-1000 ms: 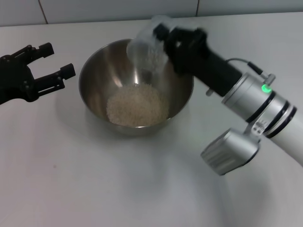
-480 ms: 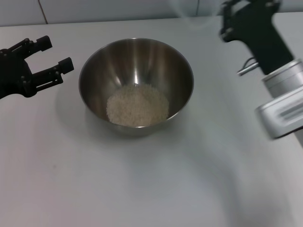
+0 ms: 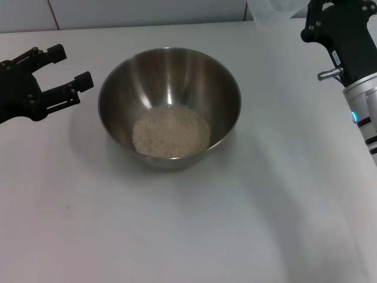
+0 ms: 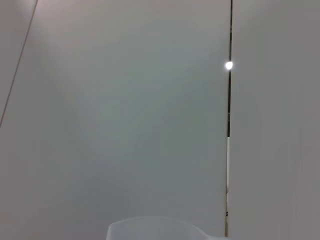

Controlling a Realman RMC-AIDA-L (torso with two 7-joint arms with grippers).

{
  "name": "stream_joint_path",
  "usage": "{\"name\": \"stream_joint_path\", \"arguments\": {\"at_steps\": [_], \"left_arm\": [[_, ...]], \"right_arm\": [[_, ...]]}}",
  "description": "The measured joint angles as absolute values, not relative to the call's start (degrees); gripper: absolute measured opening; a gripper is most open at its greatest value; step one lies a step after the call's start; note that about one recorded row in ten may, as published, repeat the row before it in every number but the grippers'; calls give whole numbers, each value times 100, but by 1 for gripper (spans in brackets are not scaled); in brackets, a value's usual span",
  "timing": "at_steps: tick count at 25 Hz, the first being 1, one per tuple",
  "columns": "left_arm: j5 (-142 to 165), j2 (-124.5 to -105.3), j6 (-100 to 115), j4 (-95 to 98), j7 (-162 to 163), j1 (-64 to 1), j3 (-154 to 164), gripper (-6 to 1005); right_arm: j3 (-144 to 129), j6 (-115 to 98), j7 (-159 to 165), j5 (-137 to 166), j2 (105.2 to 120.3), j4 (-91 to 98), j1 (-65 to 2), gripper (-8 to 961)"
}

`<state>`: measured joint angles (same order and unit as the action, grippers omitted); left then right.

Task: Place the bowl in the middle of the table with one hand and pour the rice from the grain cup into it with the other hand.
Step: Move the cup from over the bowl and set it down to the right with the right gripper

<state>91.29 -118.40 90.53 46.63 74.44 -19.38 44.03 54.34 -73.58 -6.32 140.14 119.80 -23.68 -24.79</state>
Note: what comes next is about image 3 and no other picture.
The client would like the white rice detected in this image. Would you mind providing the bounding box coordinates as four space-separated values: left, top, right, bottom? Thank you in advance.
132 106 211 158

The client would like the clear plastic measuring cup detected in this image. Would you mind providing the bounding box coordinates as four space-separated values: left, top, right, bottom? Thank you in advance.
249 0 310 28

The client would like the stainless steel mixing bowl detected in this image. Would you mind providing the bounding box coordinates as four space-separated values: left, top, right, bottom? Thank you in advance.
98 46 242 170

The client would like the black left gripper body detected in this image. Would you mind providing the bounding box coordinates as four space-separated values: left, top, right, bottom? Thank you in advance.
0 60 45 124

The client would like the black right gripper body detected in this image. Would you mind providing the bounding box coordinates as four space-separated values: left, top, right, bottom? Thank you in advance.
312 5 377 88

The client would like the grey right arm cable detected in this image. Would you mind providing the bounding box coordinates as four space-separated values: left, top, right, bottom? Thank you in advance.
317 67 345 82

